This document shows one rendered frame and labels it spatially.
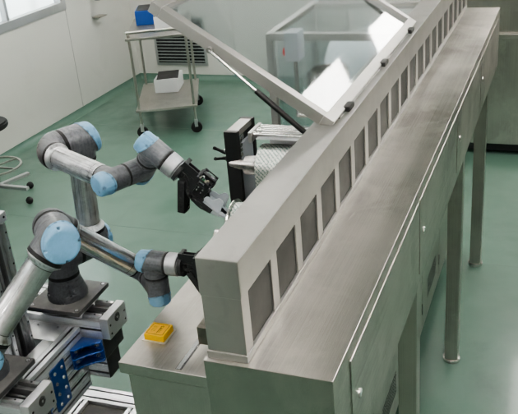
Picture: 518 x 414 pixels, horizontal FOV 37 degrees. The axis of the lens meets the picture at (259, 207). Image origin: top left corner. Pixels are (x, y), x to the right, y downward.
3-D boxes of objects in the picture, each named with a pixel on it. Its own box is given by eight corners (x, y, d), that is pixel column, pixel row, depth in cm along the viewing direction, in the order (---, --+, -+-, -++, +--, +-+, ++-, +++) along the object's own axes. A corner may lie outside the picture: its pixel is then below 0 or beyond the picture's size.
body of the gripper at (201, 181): (210, 189, 234) (180, 163, 234) (196, 207, 239) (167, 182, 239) (221, 179, 241) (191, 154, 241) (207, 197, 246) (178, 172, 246)
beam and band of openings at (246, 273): (450, 7, 402) (451, -38, 392) (466, 7, 399) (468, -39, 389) (207, 357, 145) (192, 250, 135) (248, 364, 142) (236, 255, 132)
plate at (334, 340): (445, 64, 416) (446, 7, 403) (498, 65, 406) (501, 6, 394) (210, 479, 158) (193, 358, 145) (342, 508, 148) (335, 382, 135)
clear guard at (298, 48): (292, -52, 285) (293, -53, 285) (406, 23, 282) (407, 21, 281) (161, 10, 197) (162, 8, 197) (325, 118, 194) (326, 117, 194)
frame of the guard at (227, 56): (283, -44, 292) (292, -62, 288) (406, 36, 288) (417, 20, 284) (136, 26, 197) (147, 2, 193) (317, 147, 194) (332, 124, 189)
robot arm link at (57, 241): (-17, 363, 243) (79, 219, 241) (-9, 389, 231) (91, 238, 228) (-52, 350, 237) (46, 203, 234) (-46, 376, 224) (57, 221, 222)
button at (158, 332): (154, 328, 253) (153, 321, 252) (173, 330, 250) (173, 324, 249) (144, 339, 247) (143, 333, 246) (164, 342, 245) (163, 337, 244)
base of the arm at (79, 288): (39, 302, 290) (34, 279, 285) (62, 281, 302) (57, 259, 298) (75, 306, 284) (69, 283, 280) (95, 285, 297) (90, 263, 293)
